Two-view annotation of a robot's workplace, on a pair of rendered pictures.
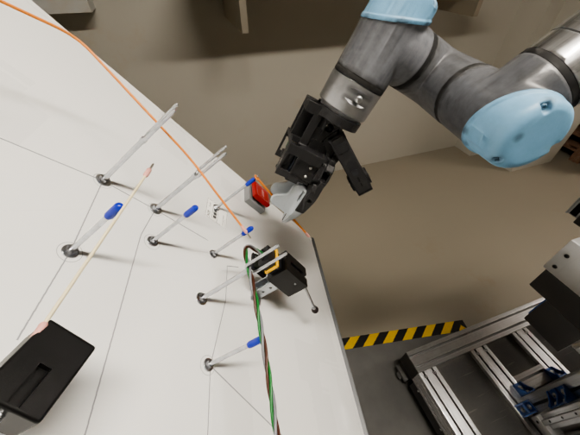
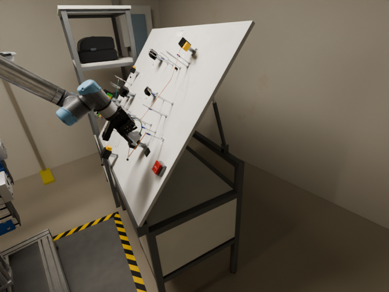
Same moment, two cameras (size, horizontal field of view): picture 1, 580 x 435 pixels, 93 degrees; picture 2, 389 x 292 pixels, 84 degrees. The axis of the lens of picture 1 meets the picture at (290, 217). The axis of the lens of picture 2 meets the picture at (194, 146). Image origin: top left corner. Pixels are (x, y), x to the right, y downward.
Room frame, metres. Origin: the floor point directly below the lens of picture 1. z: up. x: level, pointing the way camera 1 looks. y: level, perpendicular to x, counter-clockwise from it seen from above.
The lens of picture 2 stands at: (1.36, -0.05, 1.66)
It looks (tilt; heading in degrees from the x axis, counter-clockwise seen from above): 28 degrees down; 160
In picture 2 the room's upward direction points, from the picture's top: 3 degrees counter-clockwise
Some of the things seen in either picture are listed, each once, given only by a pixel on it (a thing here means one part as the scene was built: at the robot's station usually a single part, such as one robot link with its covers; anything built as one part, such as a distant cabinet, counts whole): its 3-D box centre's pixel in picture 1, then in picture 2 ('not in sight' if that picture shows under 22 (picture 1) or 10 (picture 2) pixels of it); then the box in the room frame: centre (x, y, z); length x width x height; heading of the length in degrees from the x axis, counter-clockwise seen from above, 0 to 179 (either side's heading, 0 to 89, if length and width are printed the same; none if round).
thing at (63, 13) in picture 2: not in sight; (115, 114); (-0.95, -0.07, 0.92); 0.60 x 0.50 x 1.85; 8
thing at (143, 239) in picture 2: not in sight; (136, 221); (0.27, -0.08, 0.60); 0.55 x 0.03 x 0.39; 8
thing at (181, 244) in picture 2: not in sight; (163, 182); (-0.05, 0.18, 0.60); 1.17 x 0.58 x 0.40; 8
